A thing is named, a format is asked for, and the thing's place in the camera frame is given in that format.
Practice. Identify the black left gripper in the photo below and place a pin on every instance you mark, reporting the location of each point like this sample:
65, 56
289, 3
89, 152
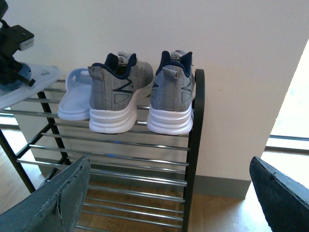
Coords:
12, 39

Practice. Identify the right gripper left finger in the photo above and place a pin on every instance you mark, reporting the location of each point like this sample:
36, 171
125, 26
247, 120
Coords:
54, 207

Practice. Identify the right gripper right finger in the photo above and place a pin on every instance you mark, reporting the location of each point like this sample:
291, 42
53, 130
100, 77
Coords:
285, 202

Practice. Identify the light blue slipper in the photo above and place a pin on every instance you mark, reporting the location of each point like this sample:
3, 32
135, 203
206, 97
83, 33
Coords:
74, 105
43, 76

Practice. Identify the grey knit sneaker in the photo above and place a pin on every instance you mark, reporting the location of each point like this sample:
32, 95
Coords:
117, 85
172, 95

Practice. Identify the black metal shoe rack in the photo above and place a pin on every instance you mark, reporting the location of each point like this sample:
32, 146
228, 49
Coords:
139, 180

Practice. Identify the right window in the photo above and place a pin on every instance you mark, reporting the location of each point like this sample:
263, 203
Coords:
290, 132

